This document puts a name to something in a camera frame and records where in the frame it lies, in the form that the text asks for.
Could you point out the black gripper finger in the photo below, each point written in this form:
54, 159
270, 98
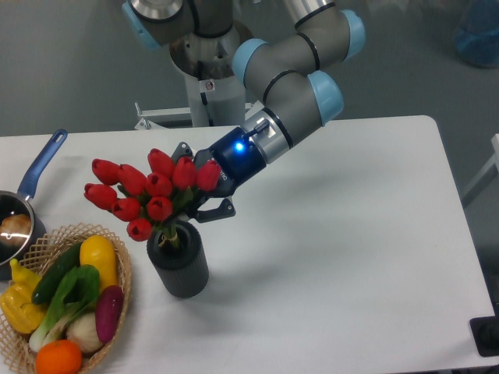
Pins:
224, 210
182, 150

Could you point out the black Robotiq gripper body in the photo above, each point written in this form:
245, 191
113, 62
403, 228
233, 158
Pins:
238, 157

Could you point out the red tulip bouquet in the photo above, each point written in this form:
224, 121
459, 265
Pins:
151, 203

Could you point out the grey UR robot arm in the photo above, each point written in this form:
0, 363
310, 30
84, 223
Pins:
271, 95

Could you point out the dark grey ribbed vase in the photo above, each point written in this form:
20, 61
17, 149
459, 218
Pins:
183, 272

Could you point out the purple sweet potato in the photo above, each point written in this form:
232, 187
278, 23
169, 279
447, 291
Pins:
108, 311

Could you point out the green bok choy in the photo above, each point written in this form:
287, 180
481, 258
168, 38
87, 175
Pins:
77, 291

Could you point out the brown bread roll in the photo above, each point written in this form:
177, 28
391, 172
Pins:
15, 230

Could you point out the white garlic bulb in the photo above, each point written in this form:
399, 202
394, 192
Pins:
83, 333

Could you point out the green cucumber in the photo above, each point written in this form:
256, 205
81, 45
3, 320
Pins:
47, 286

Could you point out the orange tangerine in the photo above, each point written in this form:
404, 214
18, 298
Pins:
61, 356

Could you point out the yellow bell pepper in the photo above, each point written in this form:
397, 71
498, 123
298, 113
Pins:
16, 301

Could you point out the white furniture leg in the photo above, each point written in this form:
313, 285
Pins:
484, 176

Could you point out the blue plastic bag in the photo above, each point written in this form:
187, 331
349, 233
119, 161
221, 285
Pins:
476, 38

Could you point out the black device at table edge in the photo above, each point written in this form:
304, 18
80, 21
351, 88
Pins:
485, 335

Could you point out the white metal base frame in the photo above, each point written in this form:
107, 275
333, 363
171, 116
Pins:
171, 115

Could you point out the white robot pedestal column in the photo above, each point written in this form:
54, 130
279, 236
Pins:
226, 97

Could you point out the blue handled saucepan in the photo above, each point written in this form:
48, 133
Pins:
13, 203

